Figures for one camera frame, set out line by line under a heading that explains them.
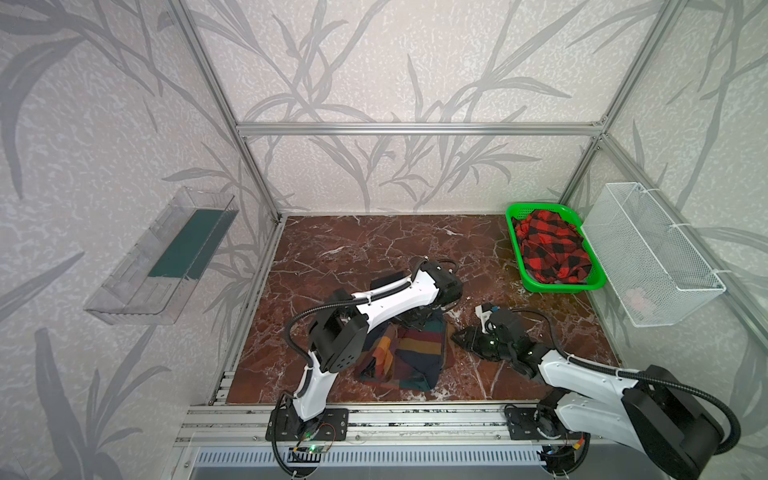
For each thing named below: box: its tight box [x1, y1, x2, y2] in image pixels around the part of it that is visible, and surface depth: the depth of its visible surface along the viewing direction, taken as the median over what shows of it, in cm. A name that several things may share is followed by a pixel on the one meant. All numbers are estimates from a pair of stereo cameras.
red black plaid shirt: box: [511, 210, 592, 285], surface depth 101 cm
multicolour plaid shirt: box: [357, 312, 454, 392], surface depth 82 cm
